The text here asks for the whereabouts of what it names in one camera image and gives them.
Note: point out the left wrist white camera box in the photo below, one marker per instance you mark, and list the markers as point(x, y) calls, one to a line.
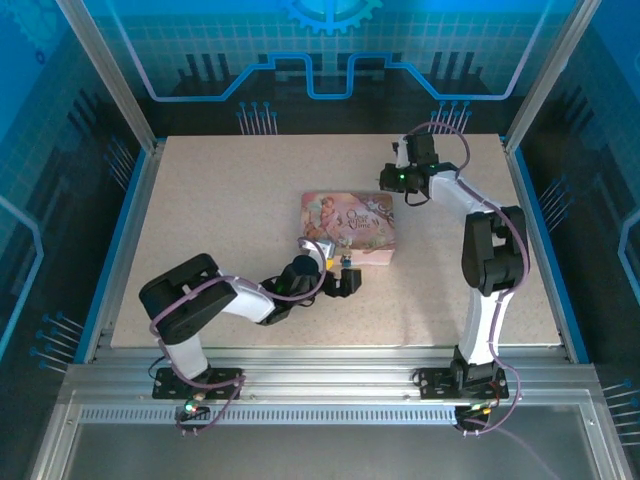
point(319, 247)

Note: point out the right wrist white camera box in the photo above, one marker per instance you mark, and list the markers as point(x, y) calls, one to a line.
point(400, 152)

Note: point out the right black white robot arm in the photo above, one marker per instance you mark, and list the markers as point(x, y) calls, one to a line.
point(492, 250)

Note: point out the pink book-shaped storage box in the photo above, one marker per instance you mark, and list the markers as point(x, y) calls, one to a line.
point(330, 220)

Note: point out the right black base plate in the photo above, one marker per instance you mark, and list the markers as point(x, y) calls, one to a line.
point(432, 385)

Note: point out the aluminium frame post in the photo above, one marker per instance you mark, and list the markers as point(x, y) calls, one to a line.
point(112, 77)
point(546, 75)

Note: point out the aluminium table side rail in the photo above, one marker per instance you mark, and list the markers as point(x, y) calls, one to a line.
point(127, 250)
point(533, 225)

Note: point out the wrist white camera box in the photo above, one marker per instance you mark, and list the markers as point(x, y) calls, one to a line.
point(319, 247)
point(400, 152)

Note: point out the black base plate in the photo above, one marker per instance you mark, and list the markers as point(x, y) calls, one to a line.
point(432, 385)
point(165, 387)

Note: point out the small LED connector board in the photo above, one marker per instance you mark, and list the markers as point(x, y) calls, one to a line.
point(192, 410)
point(480, 407)

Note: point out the grey metal lower panel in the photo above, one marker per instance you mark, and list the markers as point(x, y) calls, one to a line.
point(325, 450)

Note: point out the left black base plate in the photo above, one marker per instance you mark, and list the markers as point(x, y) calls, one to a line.
point(165, 387)

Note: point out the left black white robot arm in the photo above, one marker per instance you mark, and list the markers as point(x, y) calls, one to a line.
point(185, 295)

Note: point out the aluminium frame cross beam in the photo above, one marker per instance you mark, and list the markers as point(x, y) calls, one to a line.
point(325, 375)

